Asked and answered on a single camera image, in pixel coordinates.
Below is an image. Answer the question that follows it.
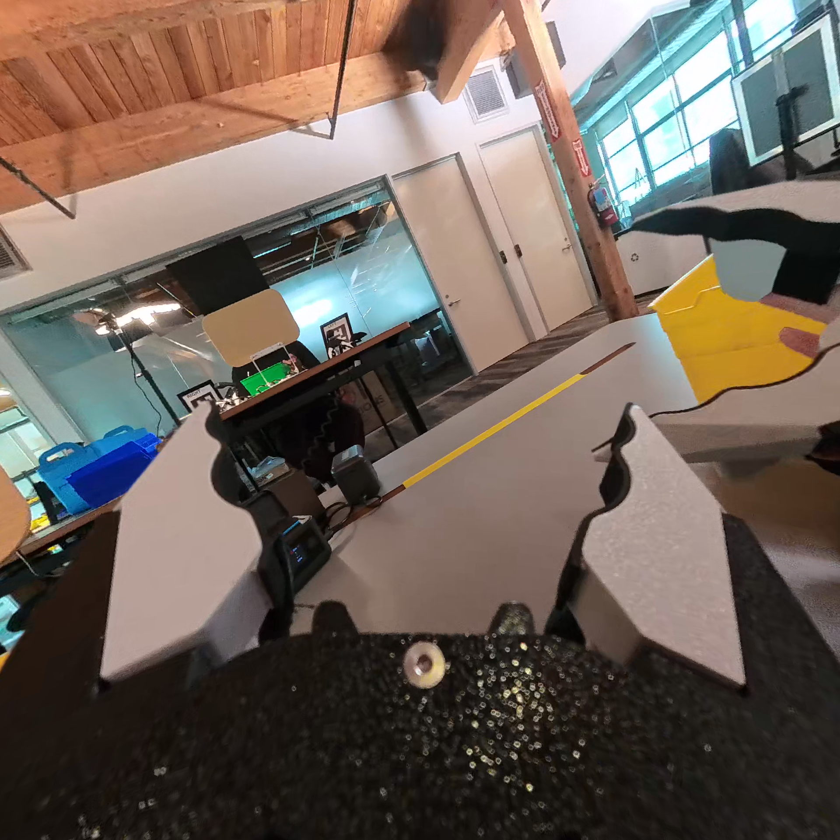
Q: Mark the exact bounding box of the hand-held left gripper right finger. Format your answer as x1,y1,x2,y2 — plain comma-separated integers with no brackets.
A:
543,402,747,688

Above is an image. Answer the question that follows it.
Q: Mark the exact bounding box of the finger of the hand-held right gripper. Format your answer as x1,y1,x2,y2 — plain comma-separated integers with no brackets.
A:
648,340,840,464
630,197,840,306

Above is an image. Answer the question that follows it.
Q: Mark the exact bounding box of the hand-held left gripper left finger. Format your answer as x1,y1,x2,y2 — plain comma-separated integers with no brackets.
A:
98,400,294,683

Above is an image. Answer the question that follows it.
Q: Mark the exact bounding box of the yellow plastic bin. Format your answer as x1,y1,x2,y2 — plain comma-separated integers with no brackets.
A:
648,255,830,403

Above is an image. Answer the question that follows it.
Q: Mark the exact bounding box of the person's right hand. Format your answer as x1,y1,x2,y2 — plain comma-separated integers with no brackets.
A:
780,326,825,359

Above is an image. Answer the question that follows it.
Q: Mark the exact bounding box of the dark blue plastic bin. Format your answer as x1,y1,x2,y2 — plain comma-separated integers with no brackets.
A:
66,426,163,511

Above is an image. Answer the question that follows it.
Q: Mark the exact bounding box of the black office chair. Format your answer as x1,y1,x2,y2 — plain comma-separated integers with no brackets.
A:
708,127,790,199

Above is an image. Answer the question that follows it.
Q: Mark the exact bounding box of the black power station with display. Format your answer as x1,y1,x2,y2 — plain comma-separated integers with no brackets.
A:
259,492,334,595

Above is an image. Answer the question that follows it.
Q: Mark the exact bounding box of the dark brown box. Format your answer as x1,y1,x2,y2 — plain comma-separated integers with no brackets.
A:
265,469,324,521

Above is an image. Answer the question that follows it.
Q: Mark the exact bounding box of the light blue plastic tote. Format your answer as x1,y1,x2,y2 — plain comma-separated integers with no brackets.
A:
35,441,101,517

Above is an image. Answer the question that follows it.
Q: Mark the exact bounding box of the white cabinet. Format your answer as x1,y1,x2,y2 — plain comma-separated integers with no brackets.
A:
617,178,840,298

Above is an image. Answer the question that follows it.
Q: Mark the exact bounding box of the white framed monitor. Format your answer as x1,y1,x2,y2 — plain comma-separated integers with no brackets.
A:
730,12,840,167

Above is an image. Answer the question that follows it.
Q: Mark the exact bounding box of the black white marker sign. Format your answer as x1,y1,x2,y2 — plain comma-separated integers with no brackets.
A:
319,314,356,360
176,380,224,416

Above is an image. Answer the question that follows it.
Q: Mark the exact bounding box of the green plastic bin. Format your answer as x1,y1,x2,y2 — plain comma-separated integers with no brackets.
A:
239,369,294,399

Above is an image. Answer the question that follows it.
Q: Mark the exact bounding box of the black tripod light stand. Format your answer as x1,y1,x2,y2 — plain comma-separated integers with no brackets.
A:
97,311,182,429

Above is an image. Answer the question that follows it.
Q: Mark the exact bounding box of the small black box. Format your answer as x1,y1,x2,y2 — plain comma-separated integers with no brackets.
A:
330,444,383,507

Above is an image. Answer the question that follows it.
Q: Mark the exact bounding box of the red fire extinguisher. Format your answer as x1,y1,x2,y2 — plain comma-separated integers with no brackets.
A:
587,182,618,230

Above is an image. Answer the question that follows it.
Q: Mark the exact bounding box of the yellow tape strip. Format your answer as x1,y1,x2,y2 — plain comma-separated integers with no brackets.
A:
401,372,587,490

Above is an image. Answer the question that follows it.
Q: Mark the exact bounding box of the wooden pillar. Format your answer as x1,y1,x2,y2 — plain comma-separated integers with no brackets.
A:
501,0,639,323

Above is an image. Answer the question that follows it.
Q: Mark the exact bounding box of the wooden desk with black legs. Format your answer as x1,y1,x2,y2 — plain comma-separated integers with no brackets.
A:
218,321,435,462

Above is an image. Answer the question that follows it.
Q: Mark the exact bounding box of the white door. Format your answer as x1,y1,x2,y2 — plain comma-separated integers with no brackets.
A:
477,125,595,333
392,155,530,376

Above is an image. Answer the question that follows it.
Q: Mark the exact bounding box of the black flat panel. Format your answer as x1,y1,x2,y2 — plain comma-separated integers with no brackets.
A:
165,235,270,316

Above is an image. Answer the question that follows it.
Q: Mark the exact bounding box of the dark ceiling fixture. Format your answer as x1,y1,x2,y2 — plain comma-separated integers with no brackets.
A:
386,0,462,77

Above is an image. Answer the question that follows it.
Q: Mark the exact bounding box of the black cable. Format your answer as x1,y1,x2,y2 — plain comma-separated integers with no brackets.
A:
320,495,389,534

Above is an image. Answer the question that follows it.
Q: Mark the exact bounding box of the white wall vent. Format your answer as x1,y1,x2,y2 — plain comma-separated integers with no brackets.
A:
0,226,31,280
462,65,510,123

